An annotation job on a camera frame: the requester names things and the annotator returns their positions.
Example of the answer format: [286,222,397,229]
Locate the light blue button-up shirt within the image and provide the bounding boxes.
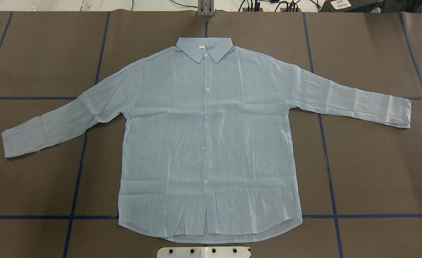
[2,38,412,244]

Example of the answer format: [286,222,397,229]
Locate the aluminium frame post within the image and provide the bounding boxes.
[197,0,215,17]

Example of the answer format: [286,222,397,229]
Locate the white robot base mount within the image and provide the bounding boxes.
[157,246,251,258]

